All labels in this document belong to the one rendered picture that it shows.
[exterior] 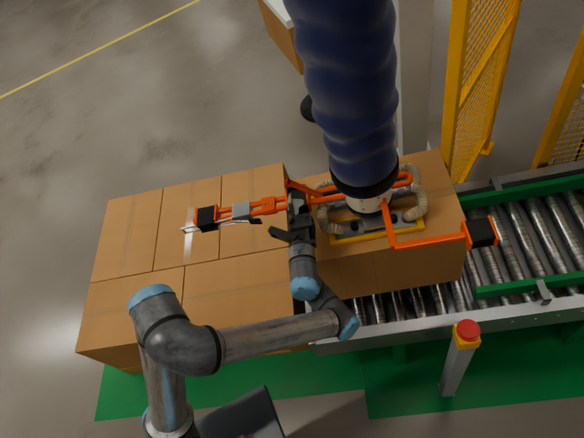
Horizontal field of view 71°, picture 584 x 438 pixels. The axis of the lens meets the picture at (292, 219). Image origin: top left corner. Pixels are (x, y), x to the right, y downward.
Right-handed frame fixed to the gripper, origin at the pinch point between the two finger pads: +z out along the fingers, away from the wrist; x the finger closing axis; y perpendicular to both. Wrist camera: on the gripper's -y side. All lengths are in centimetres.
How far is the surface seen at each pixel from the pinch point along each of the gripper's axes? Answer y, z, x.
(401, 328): 32, -32, -61
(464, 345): 48, -53, -22
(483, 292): 68, -24, -57
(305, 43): 19, -7, 65
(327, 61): 23, -10, 61
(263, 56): -40, 270, -121
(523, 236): 95, 3, -66
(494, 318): 69, -34, -61
